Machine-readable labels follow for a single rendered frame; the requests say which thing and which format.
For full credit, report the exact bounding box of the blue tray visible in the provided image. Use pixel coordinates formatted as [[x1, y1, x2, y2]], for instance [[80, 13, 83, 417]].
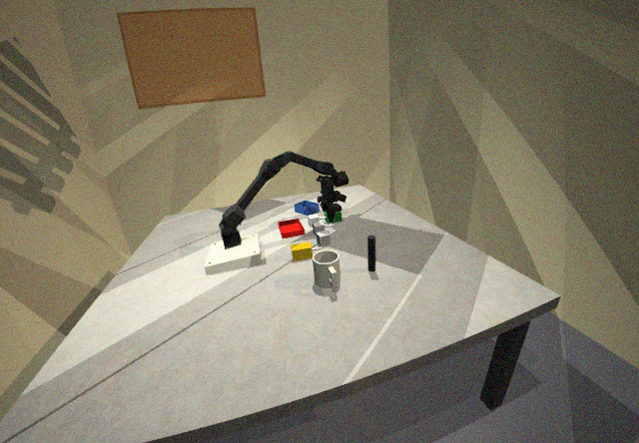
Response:
[[295, 201, 320, 216]]

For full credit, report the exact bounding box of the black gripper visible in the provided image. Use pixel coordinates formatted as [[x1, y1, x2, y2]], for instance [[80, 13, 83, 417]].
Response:
[[317, 190, 341, 222]]

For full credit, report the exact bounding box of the red tray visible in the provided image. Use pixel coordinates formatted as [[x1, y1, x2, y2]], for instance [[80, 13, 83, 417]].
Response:
[[278, 219, 305, 238]]

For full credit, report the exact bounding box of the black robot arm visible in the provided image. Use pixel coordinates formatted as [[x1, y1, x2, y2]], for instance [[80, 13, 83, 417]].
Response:
[[219, 151, 348, 249]]

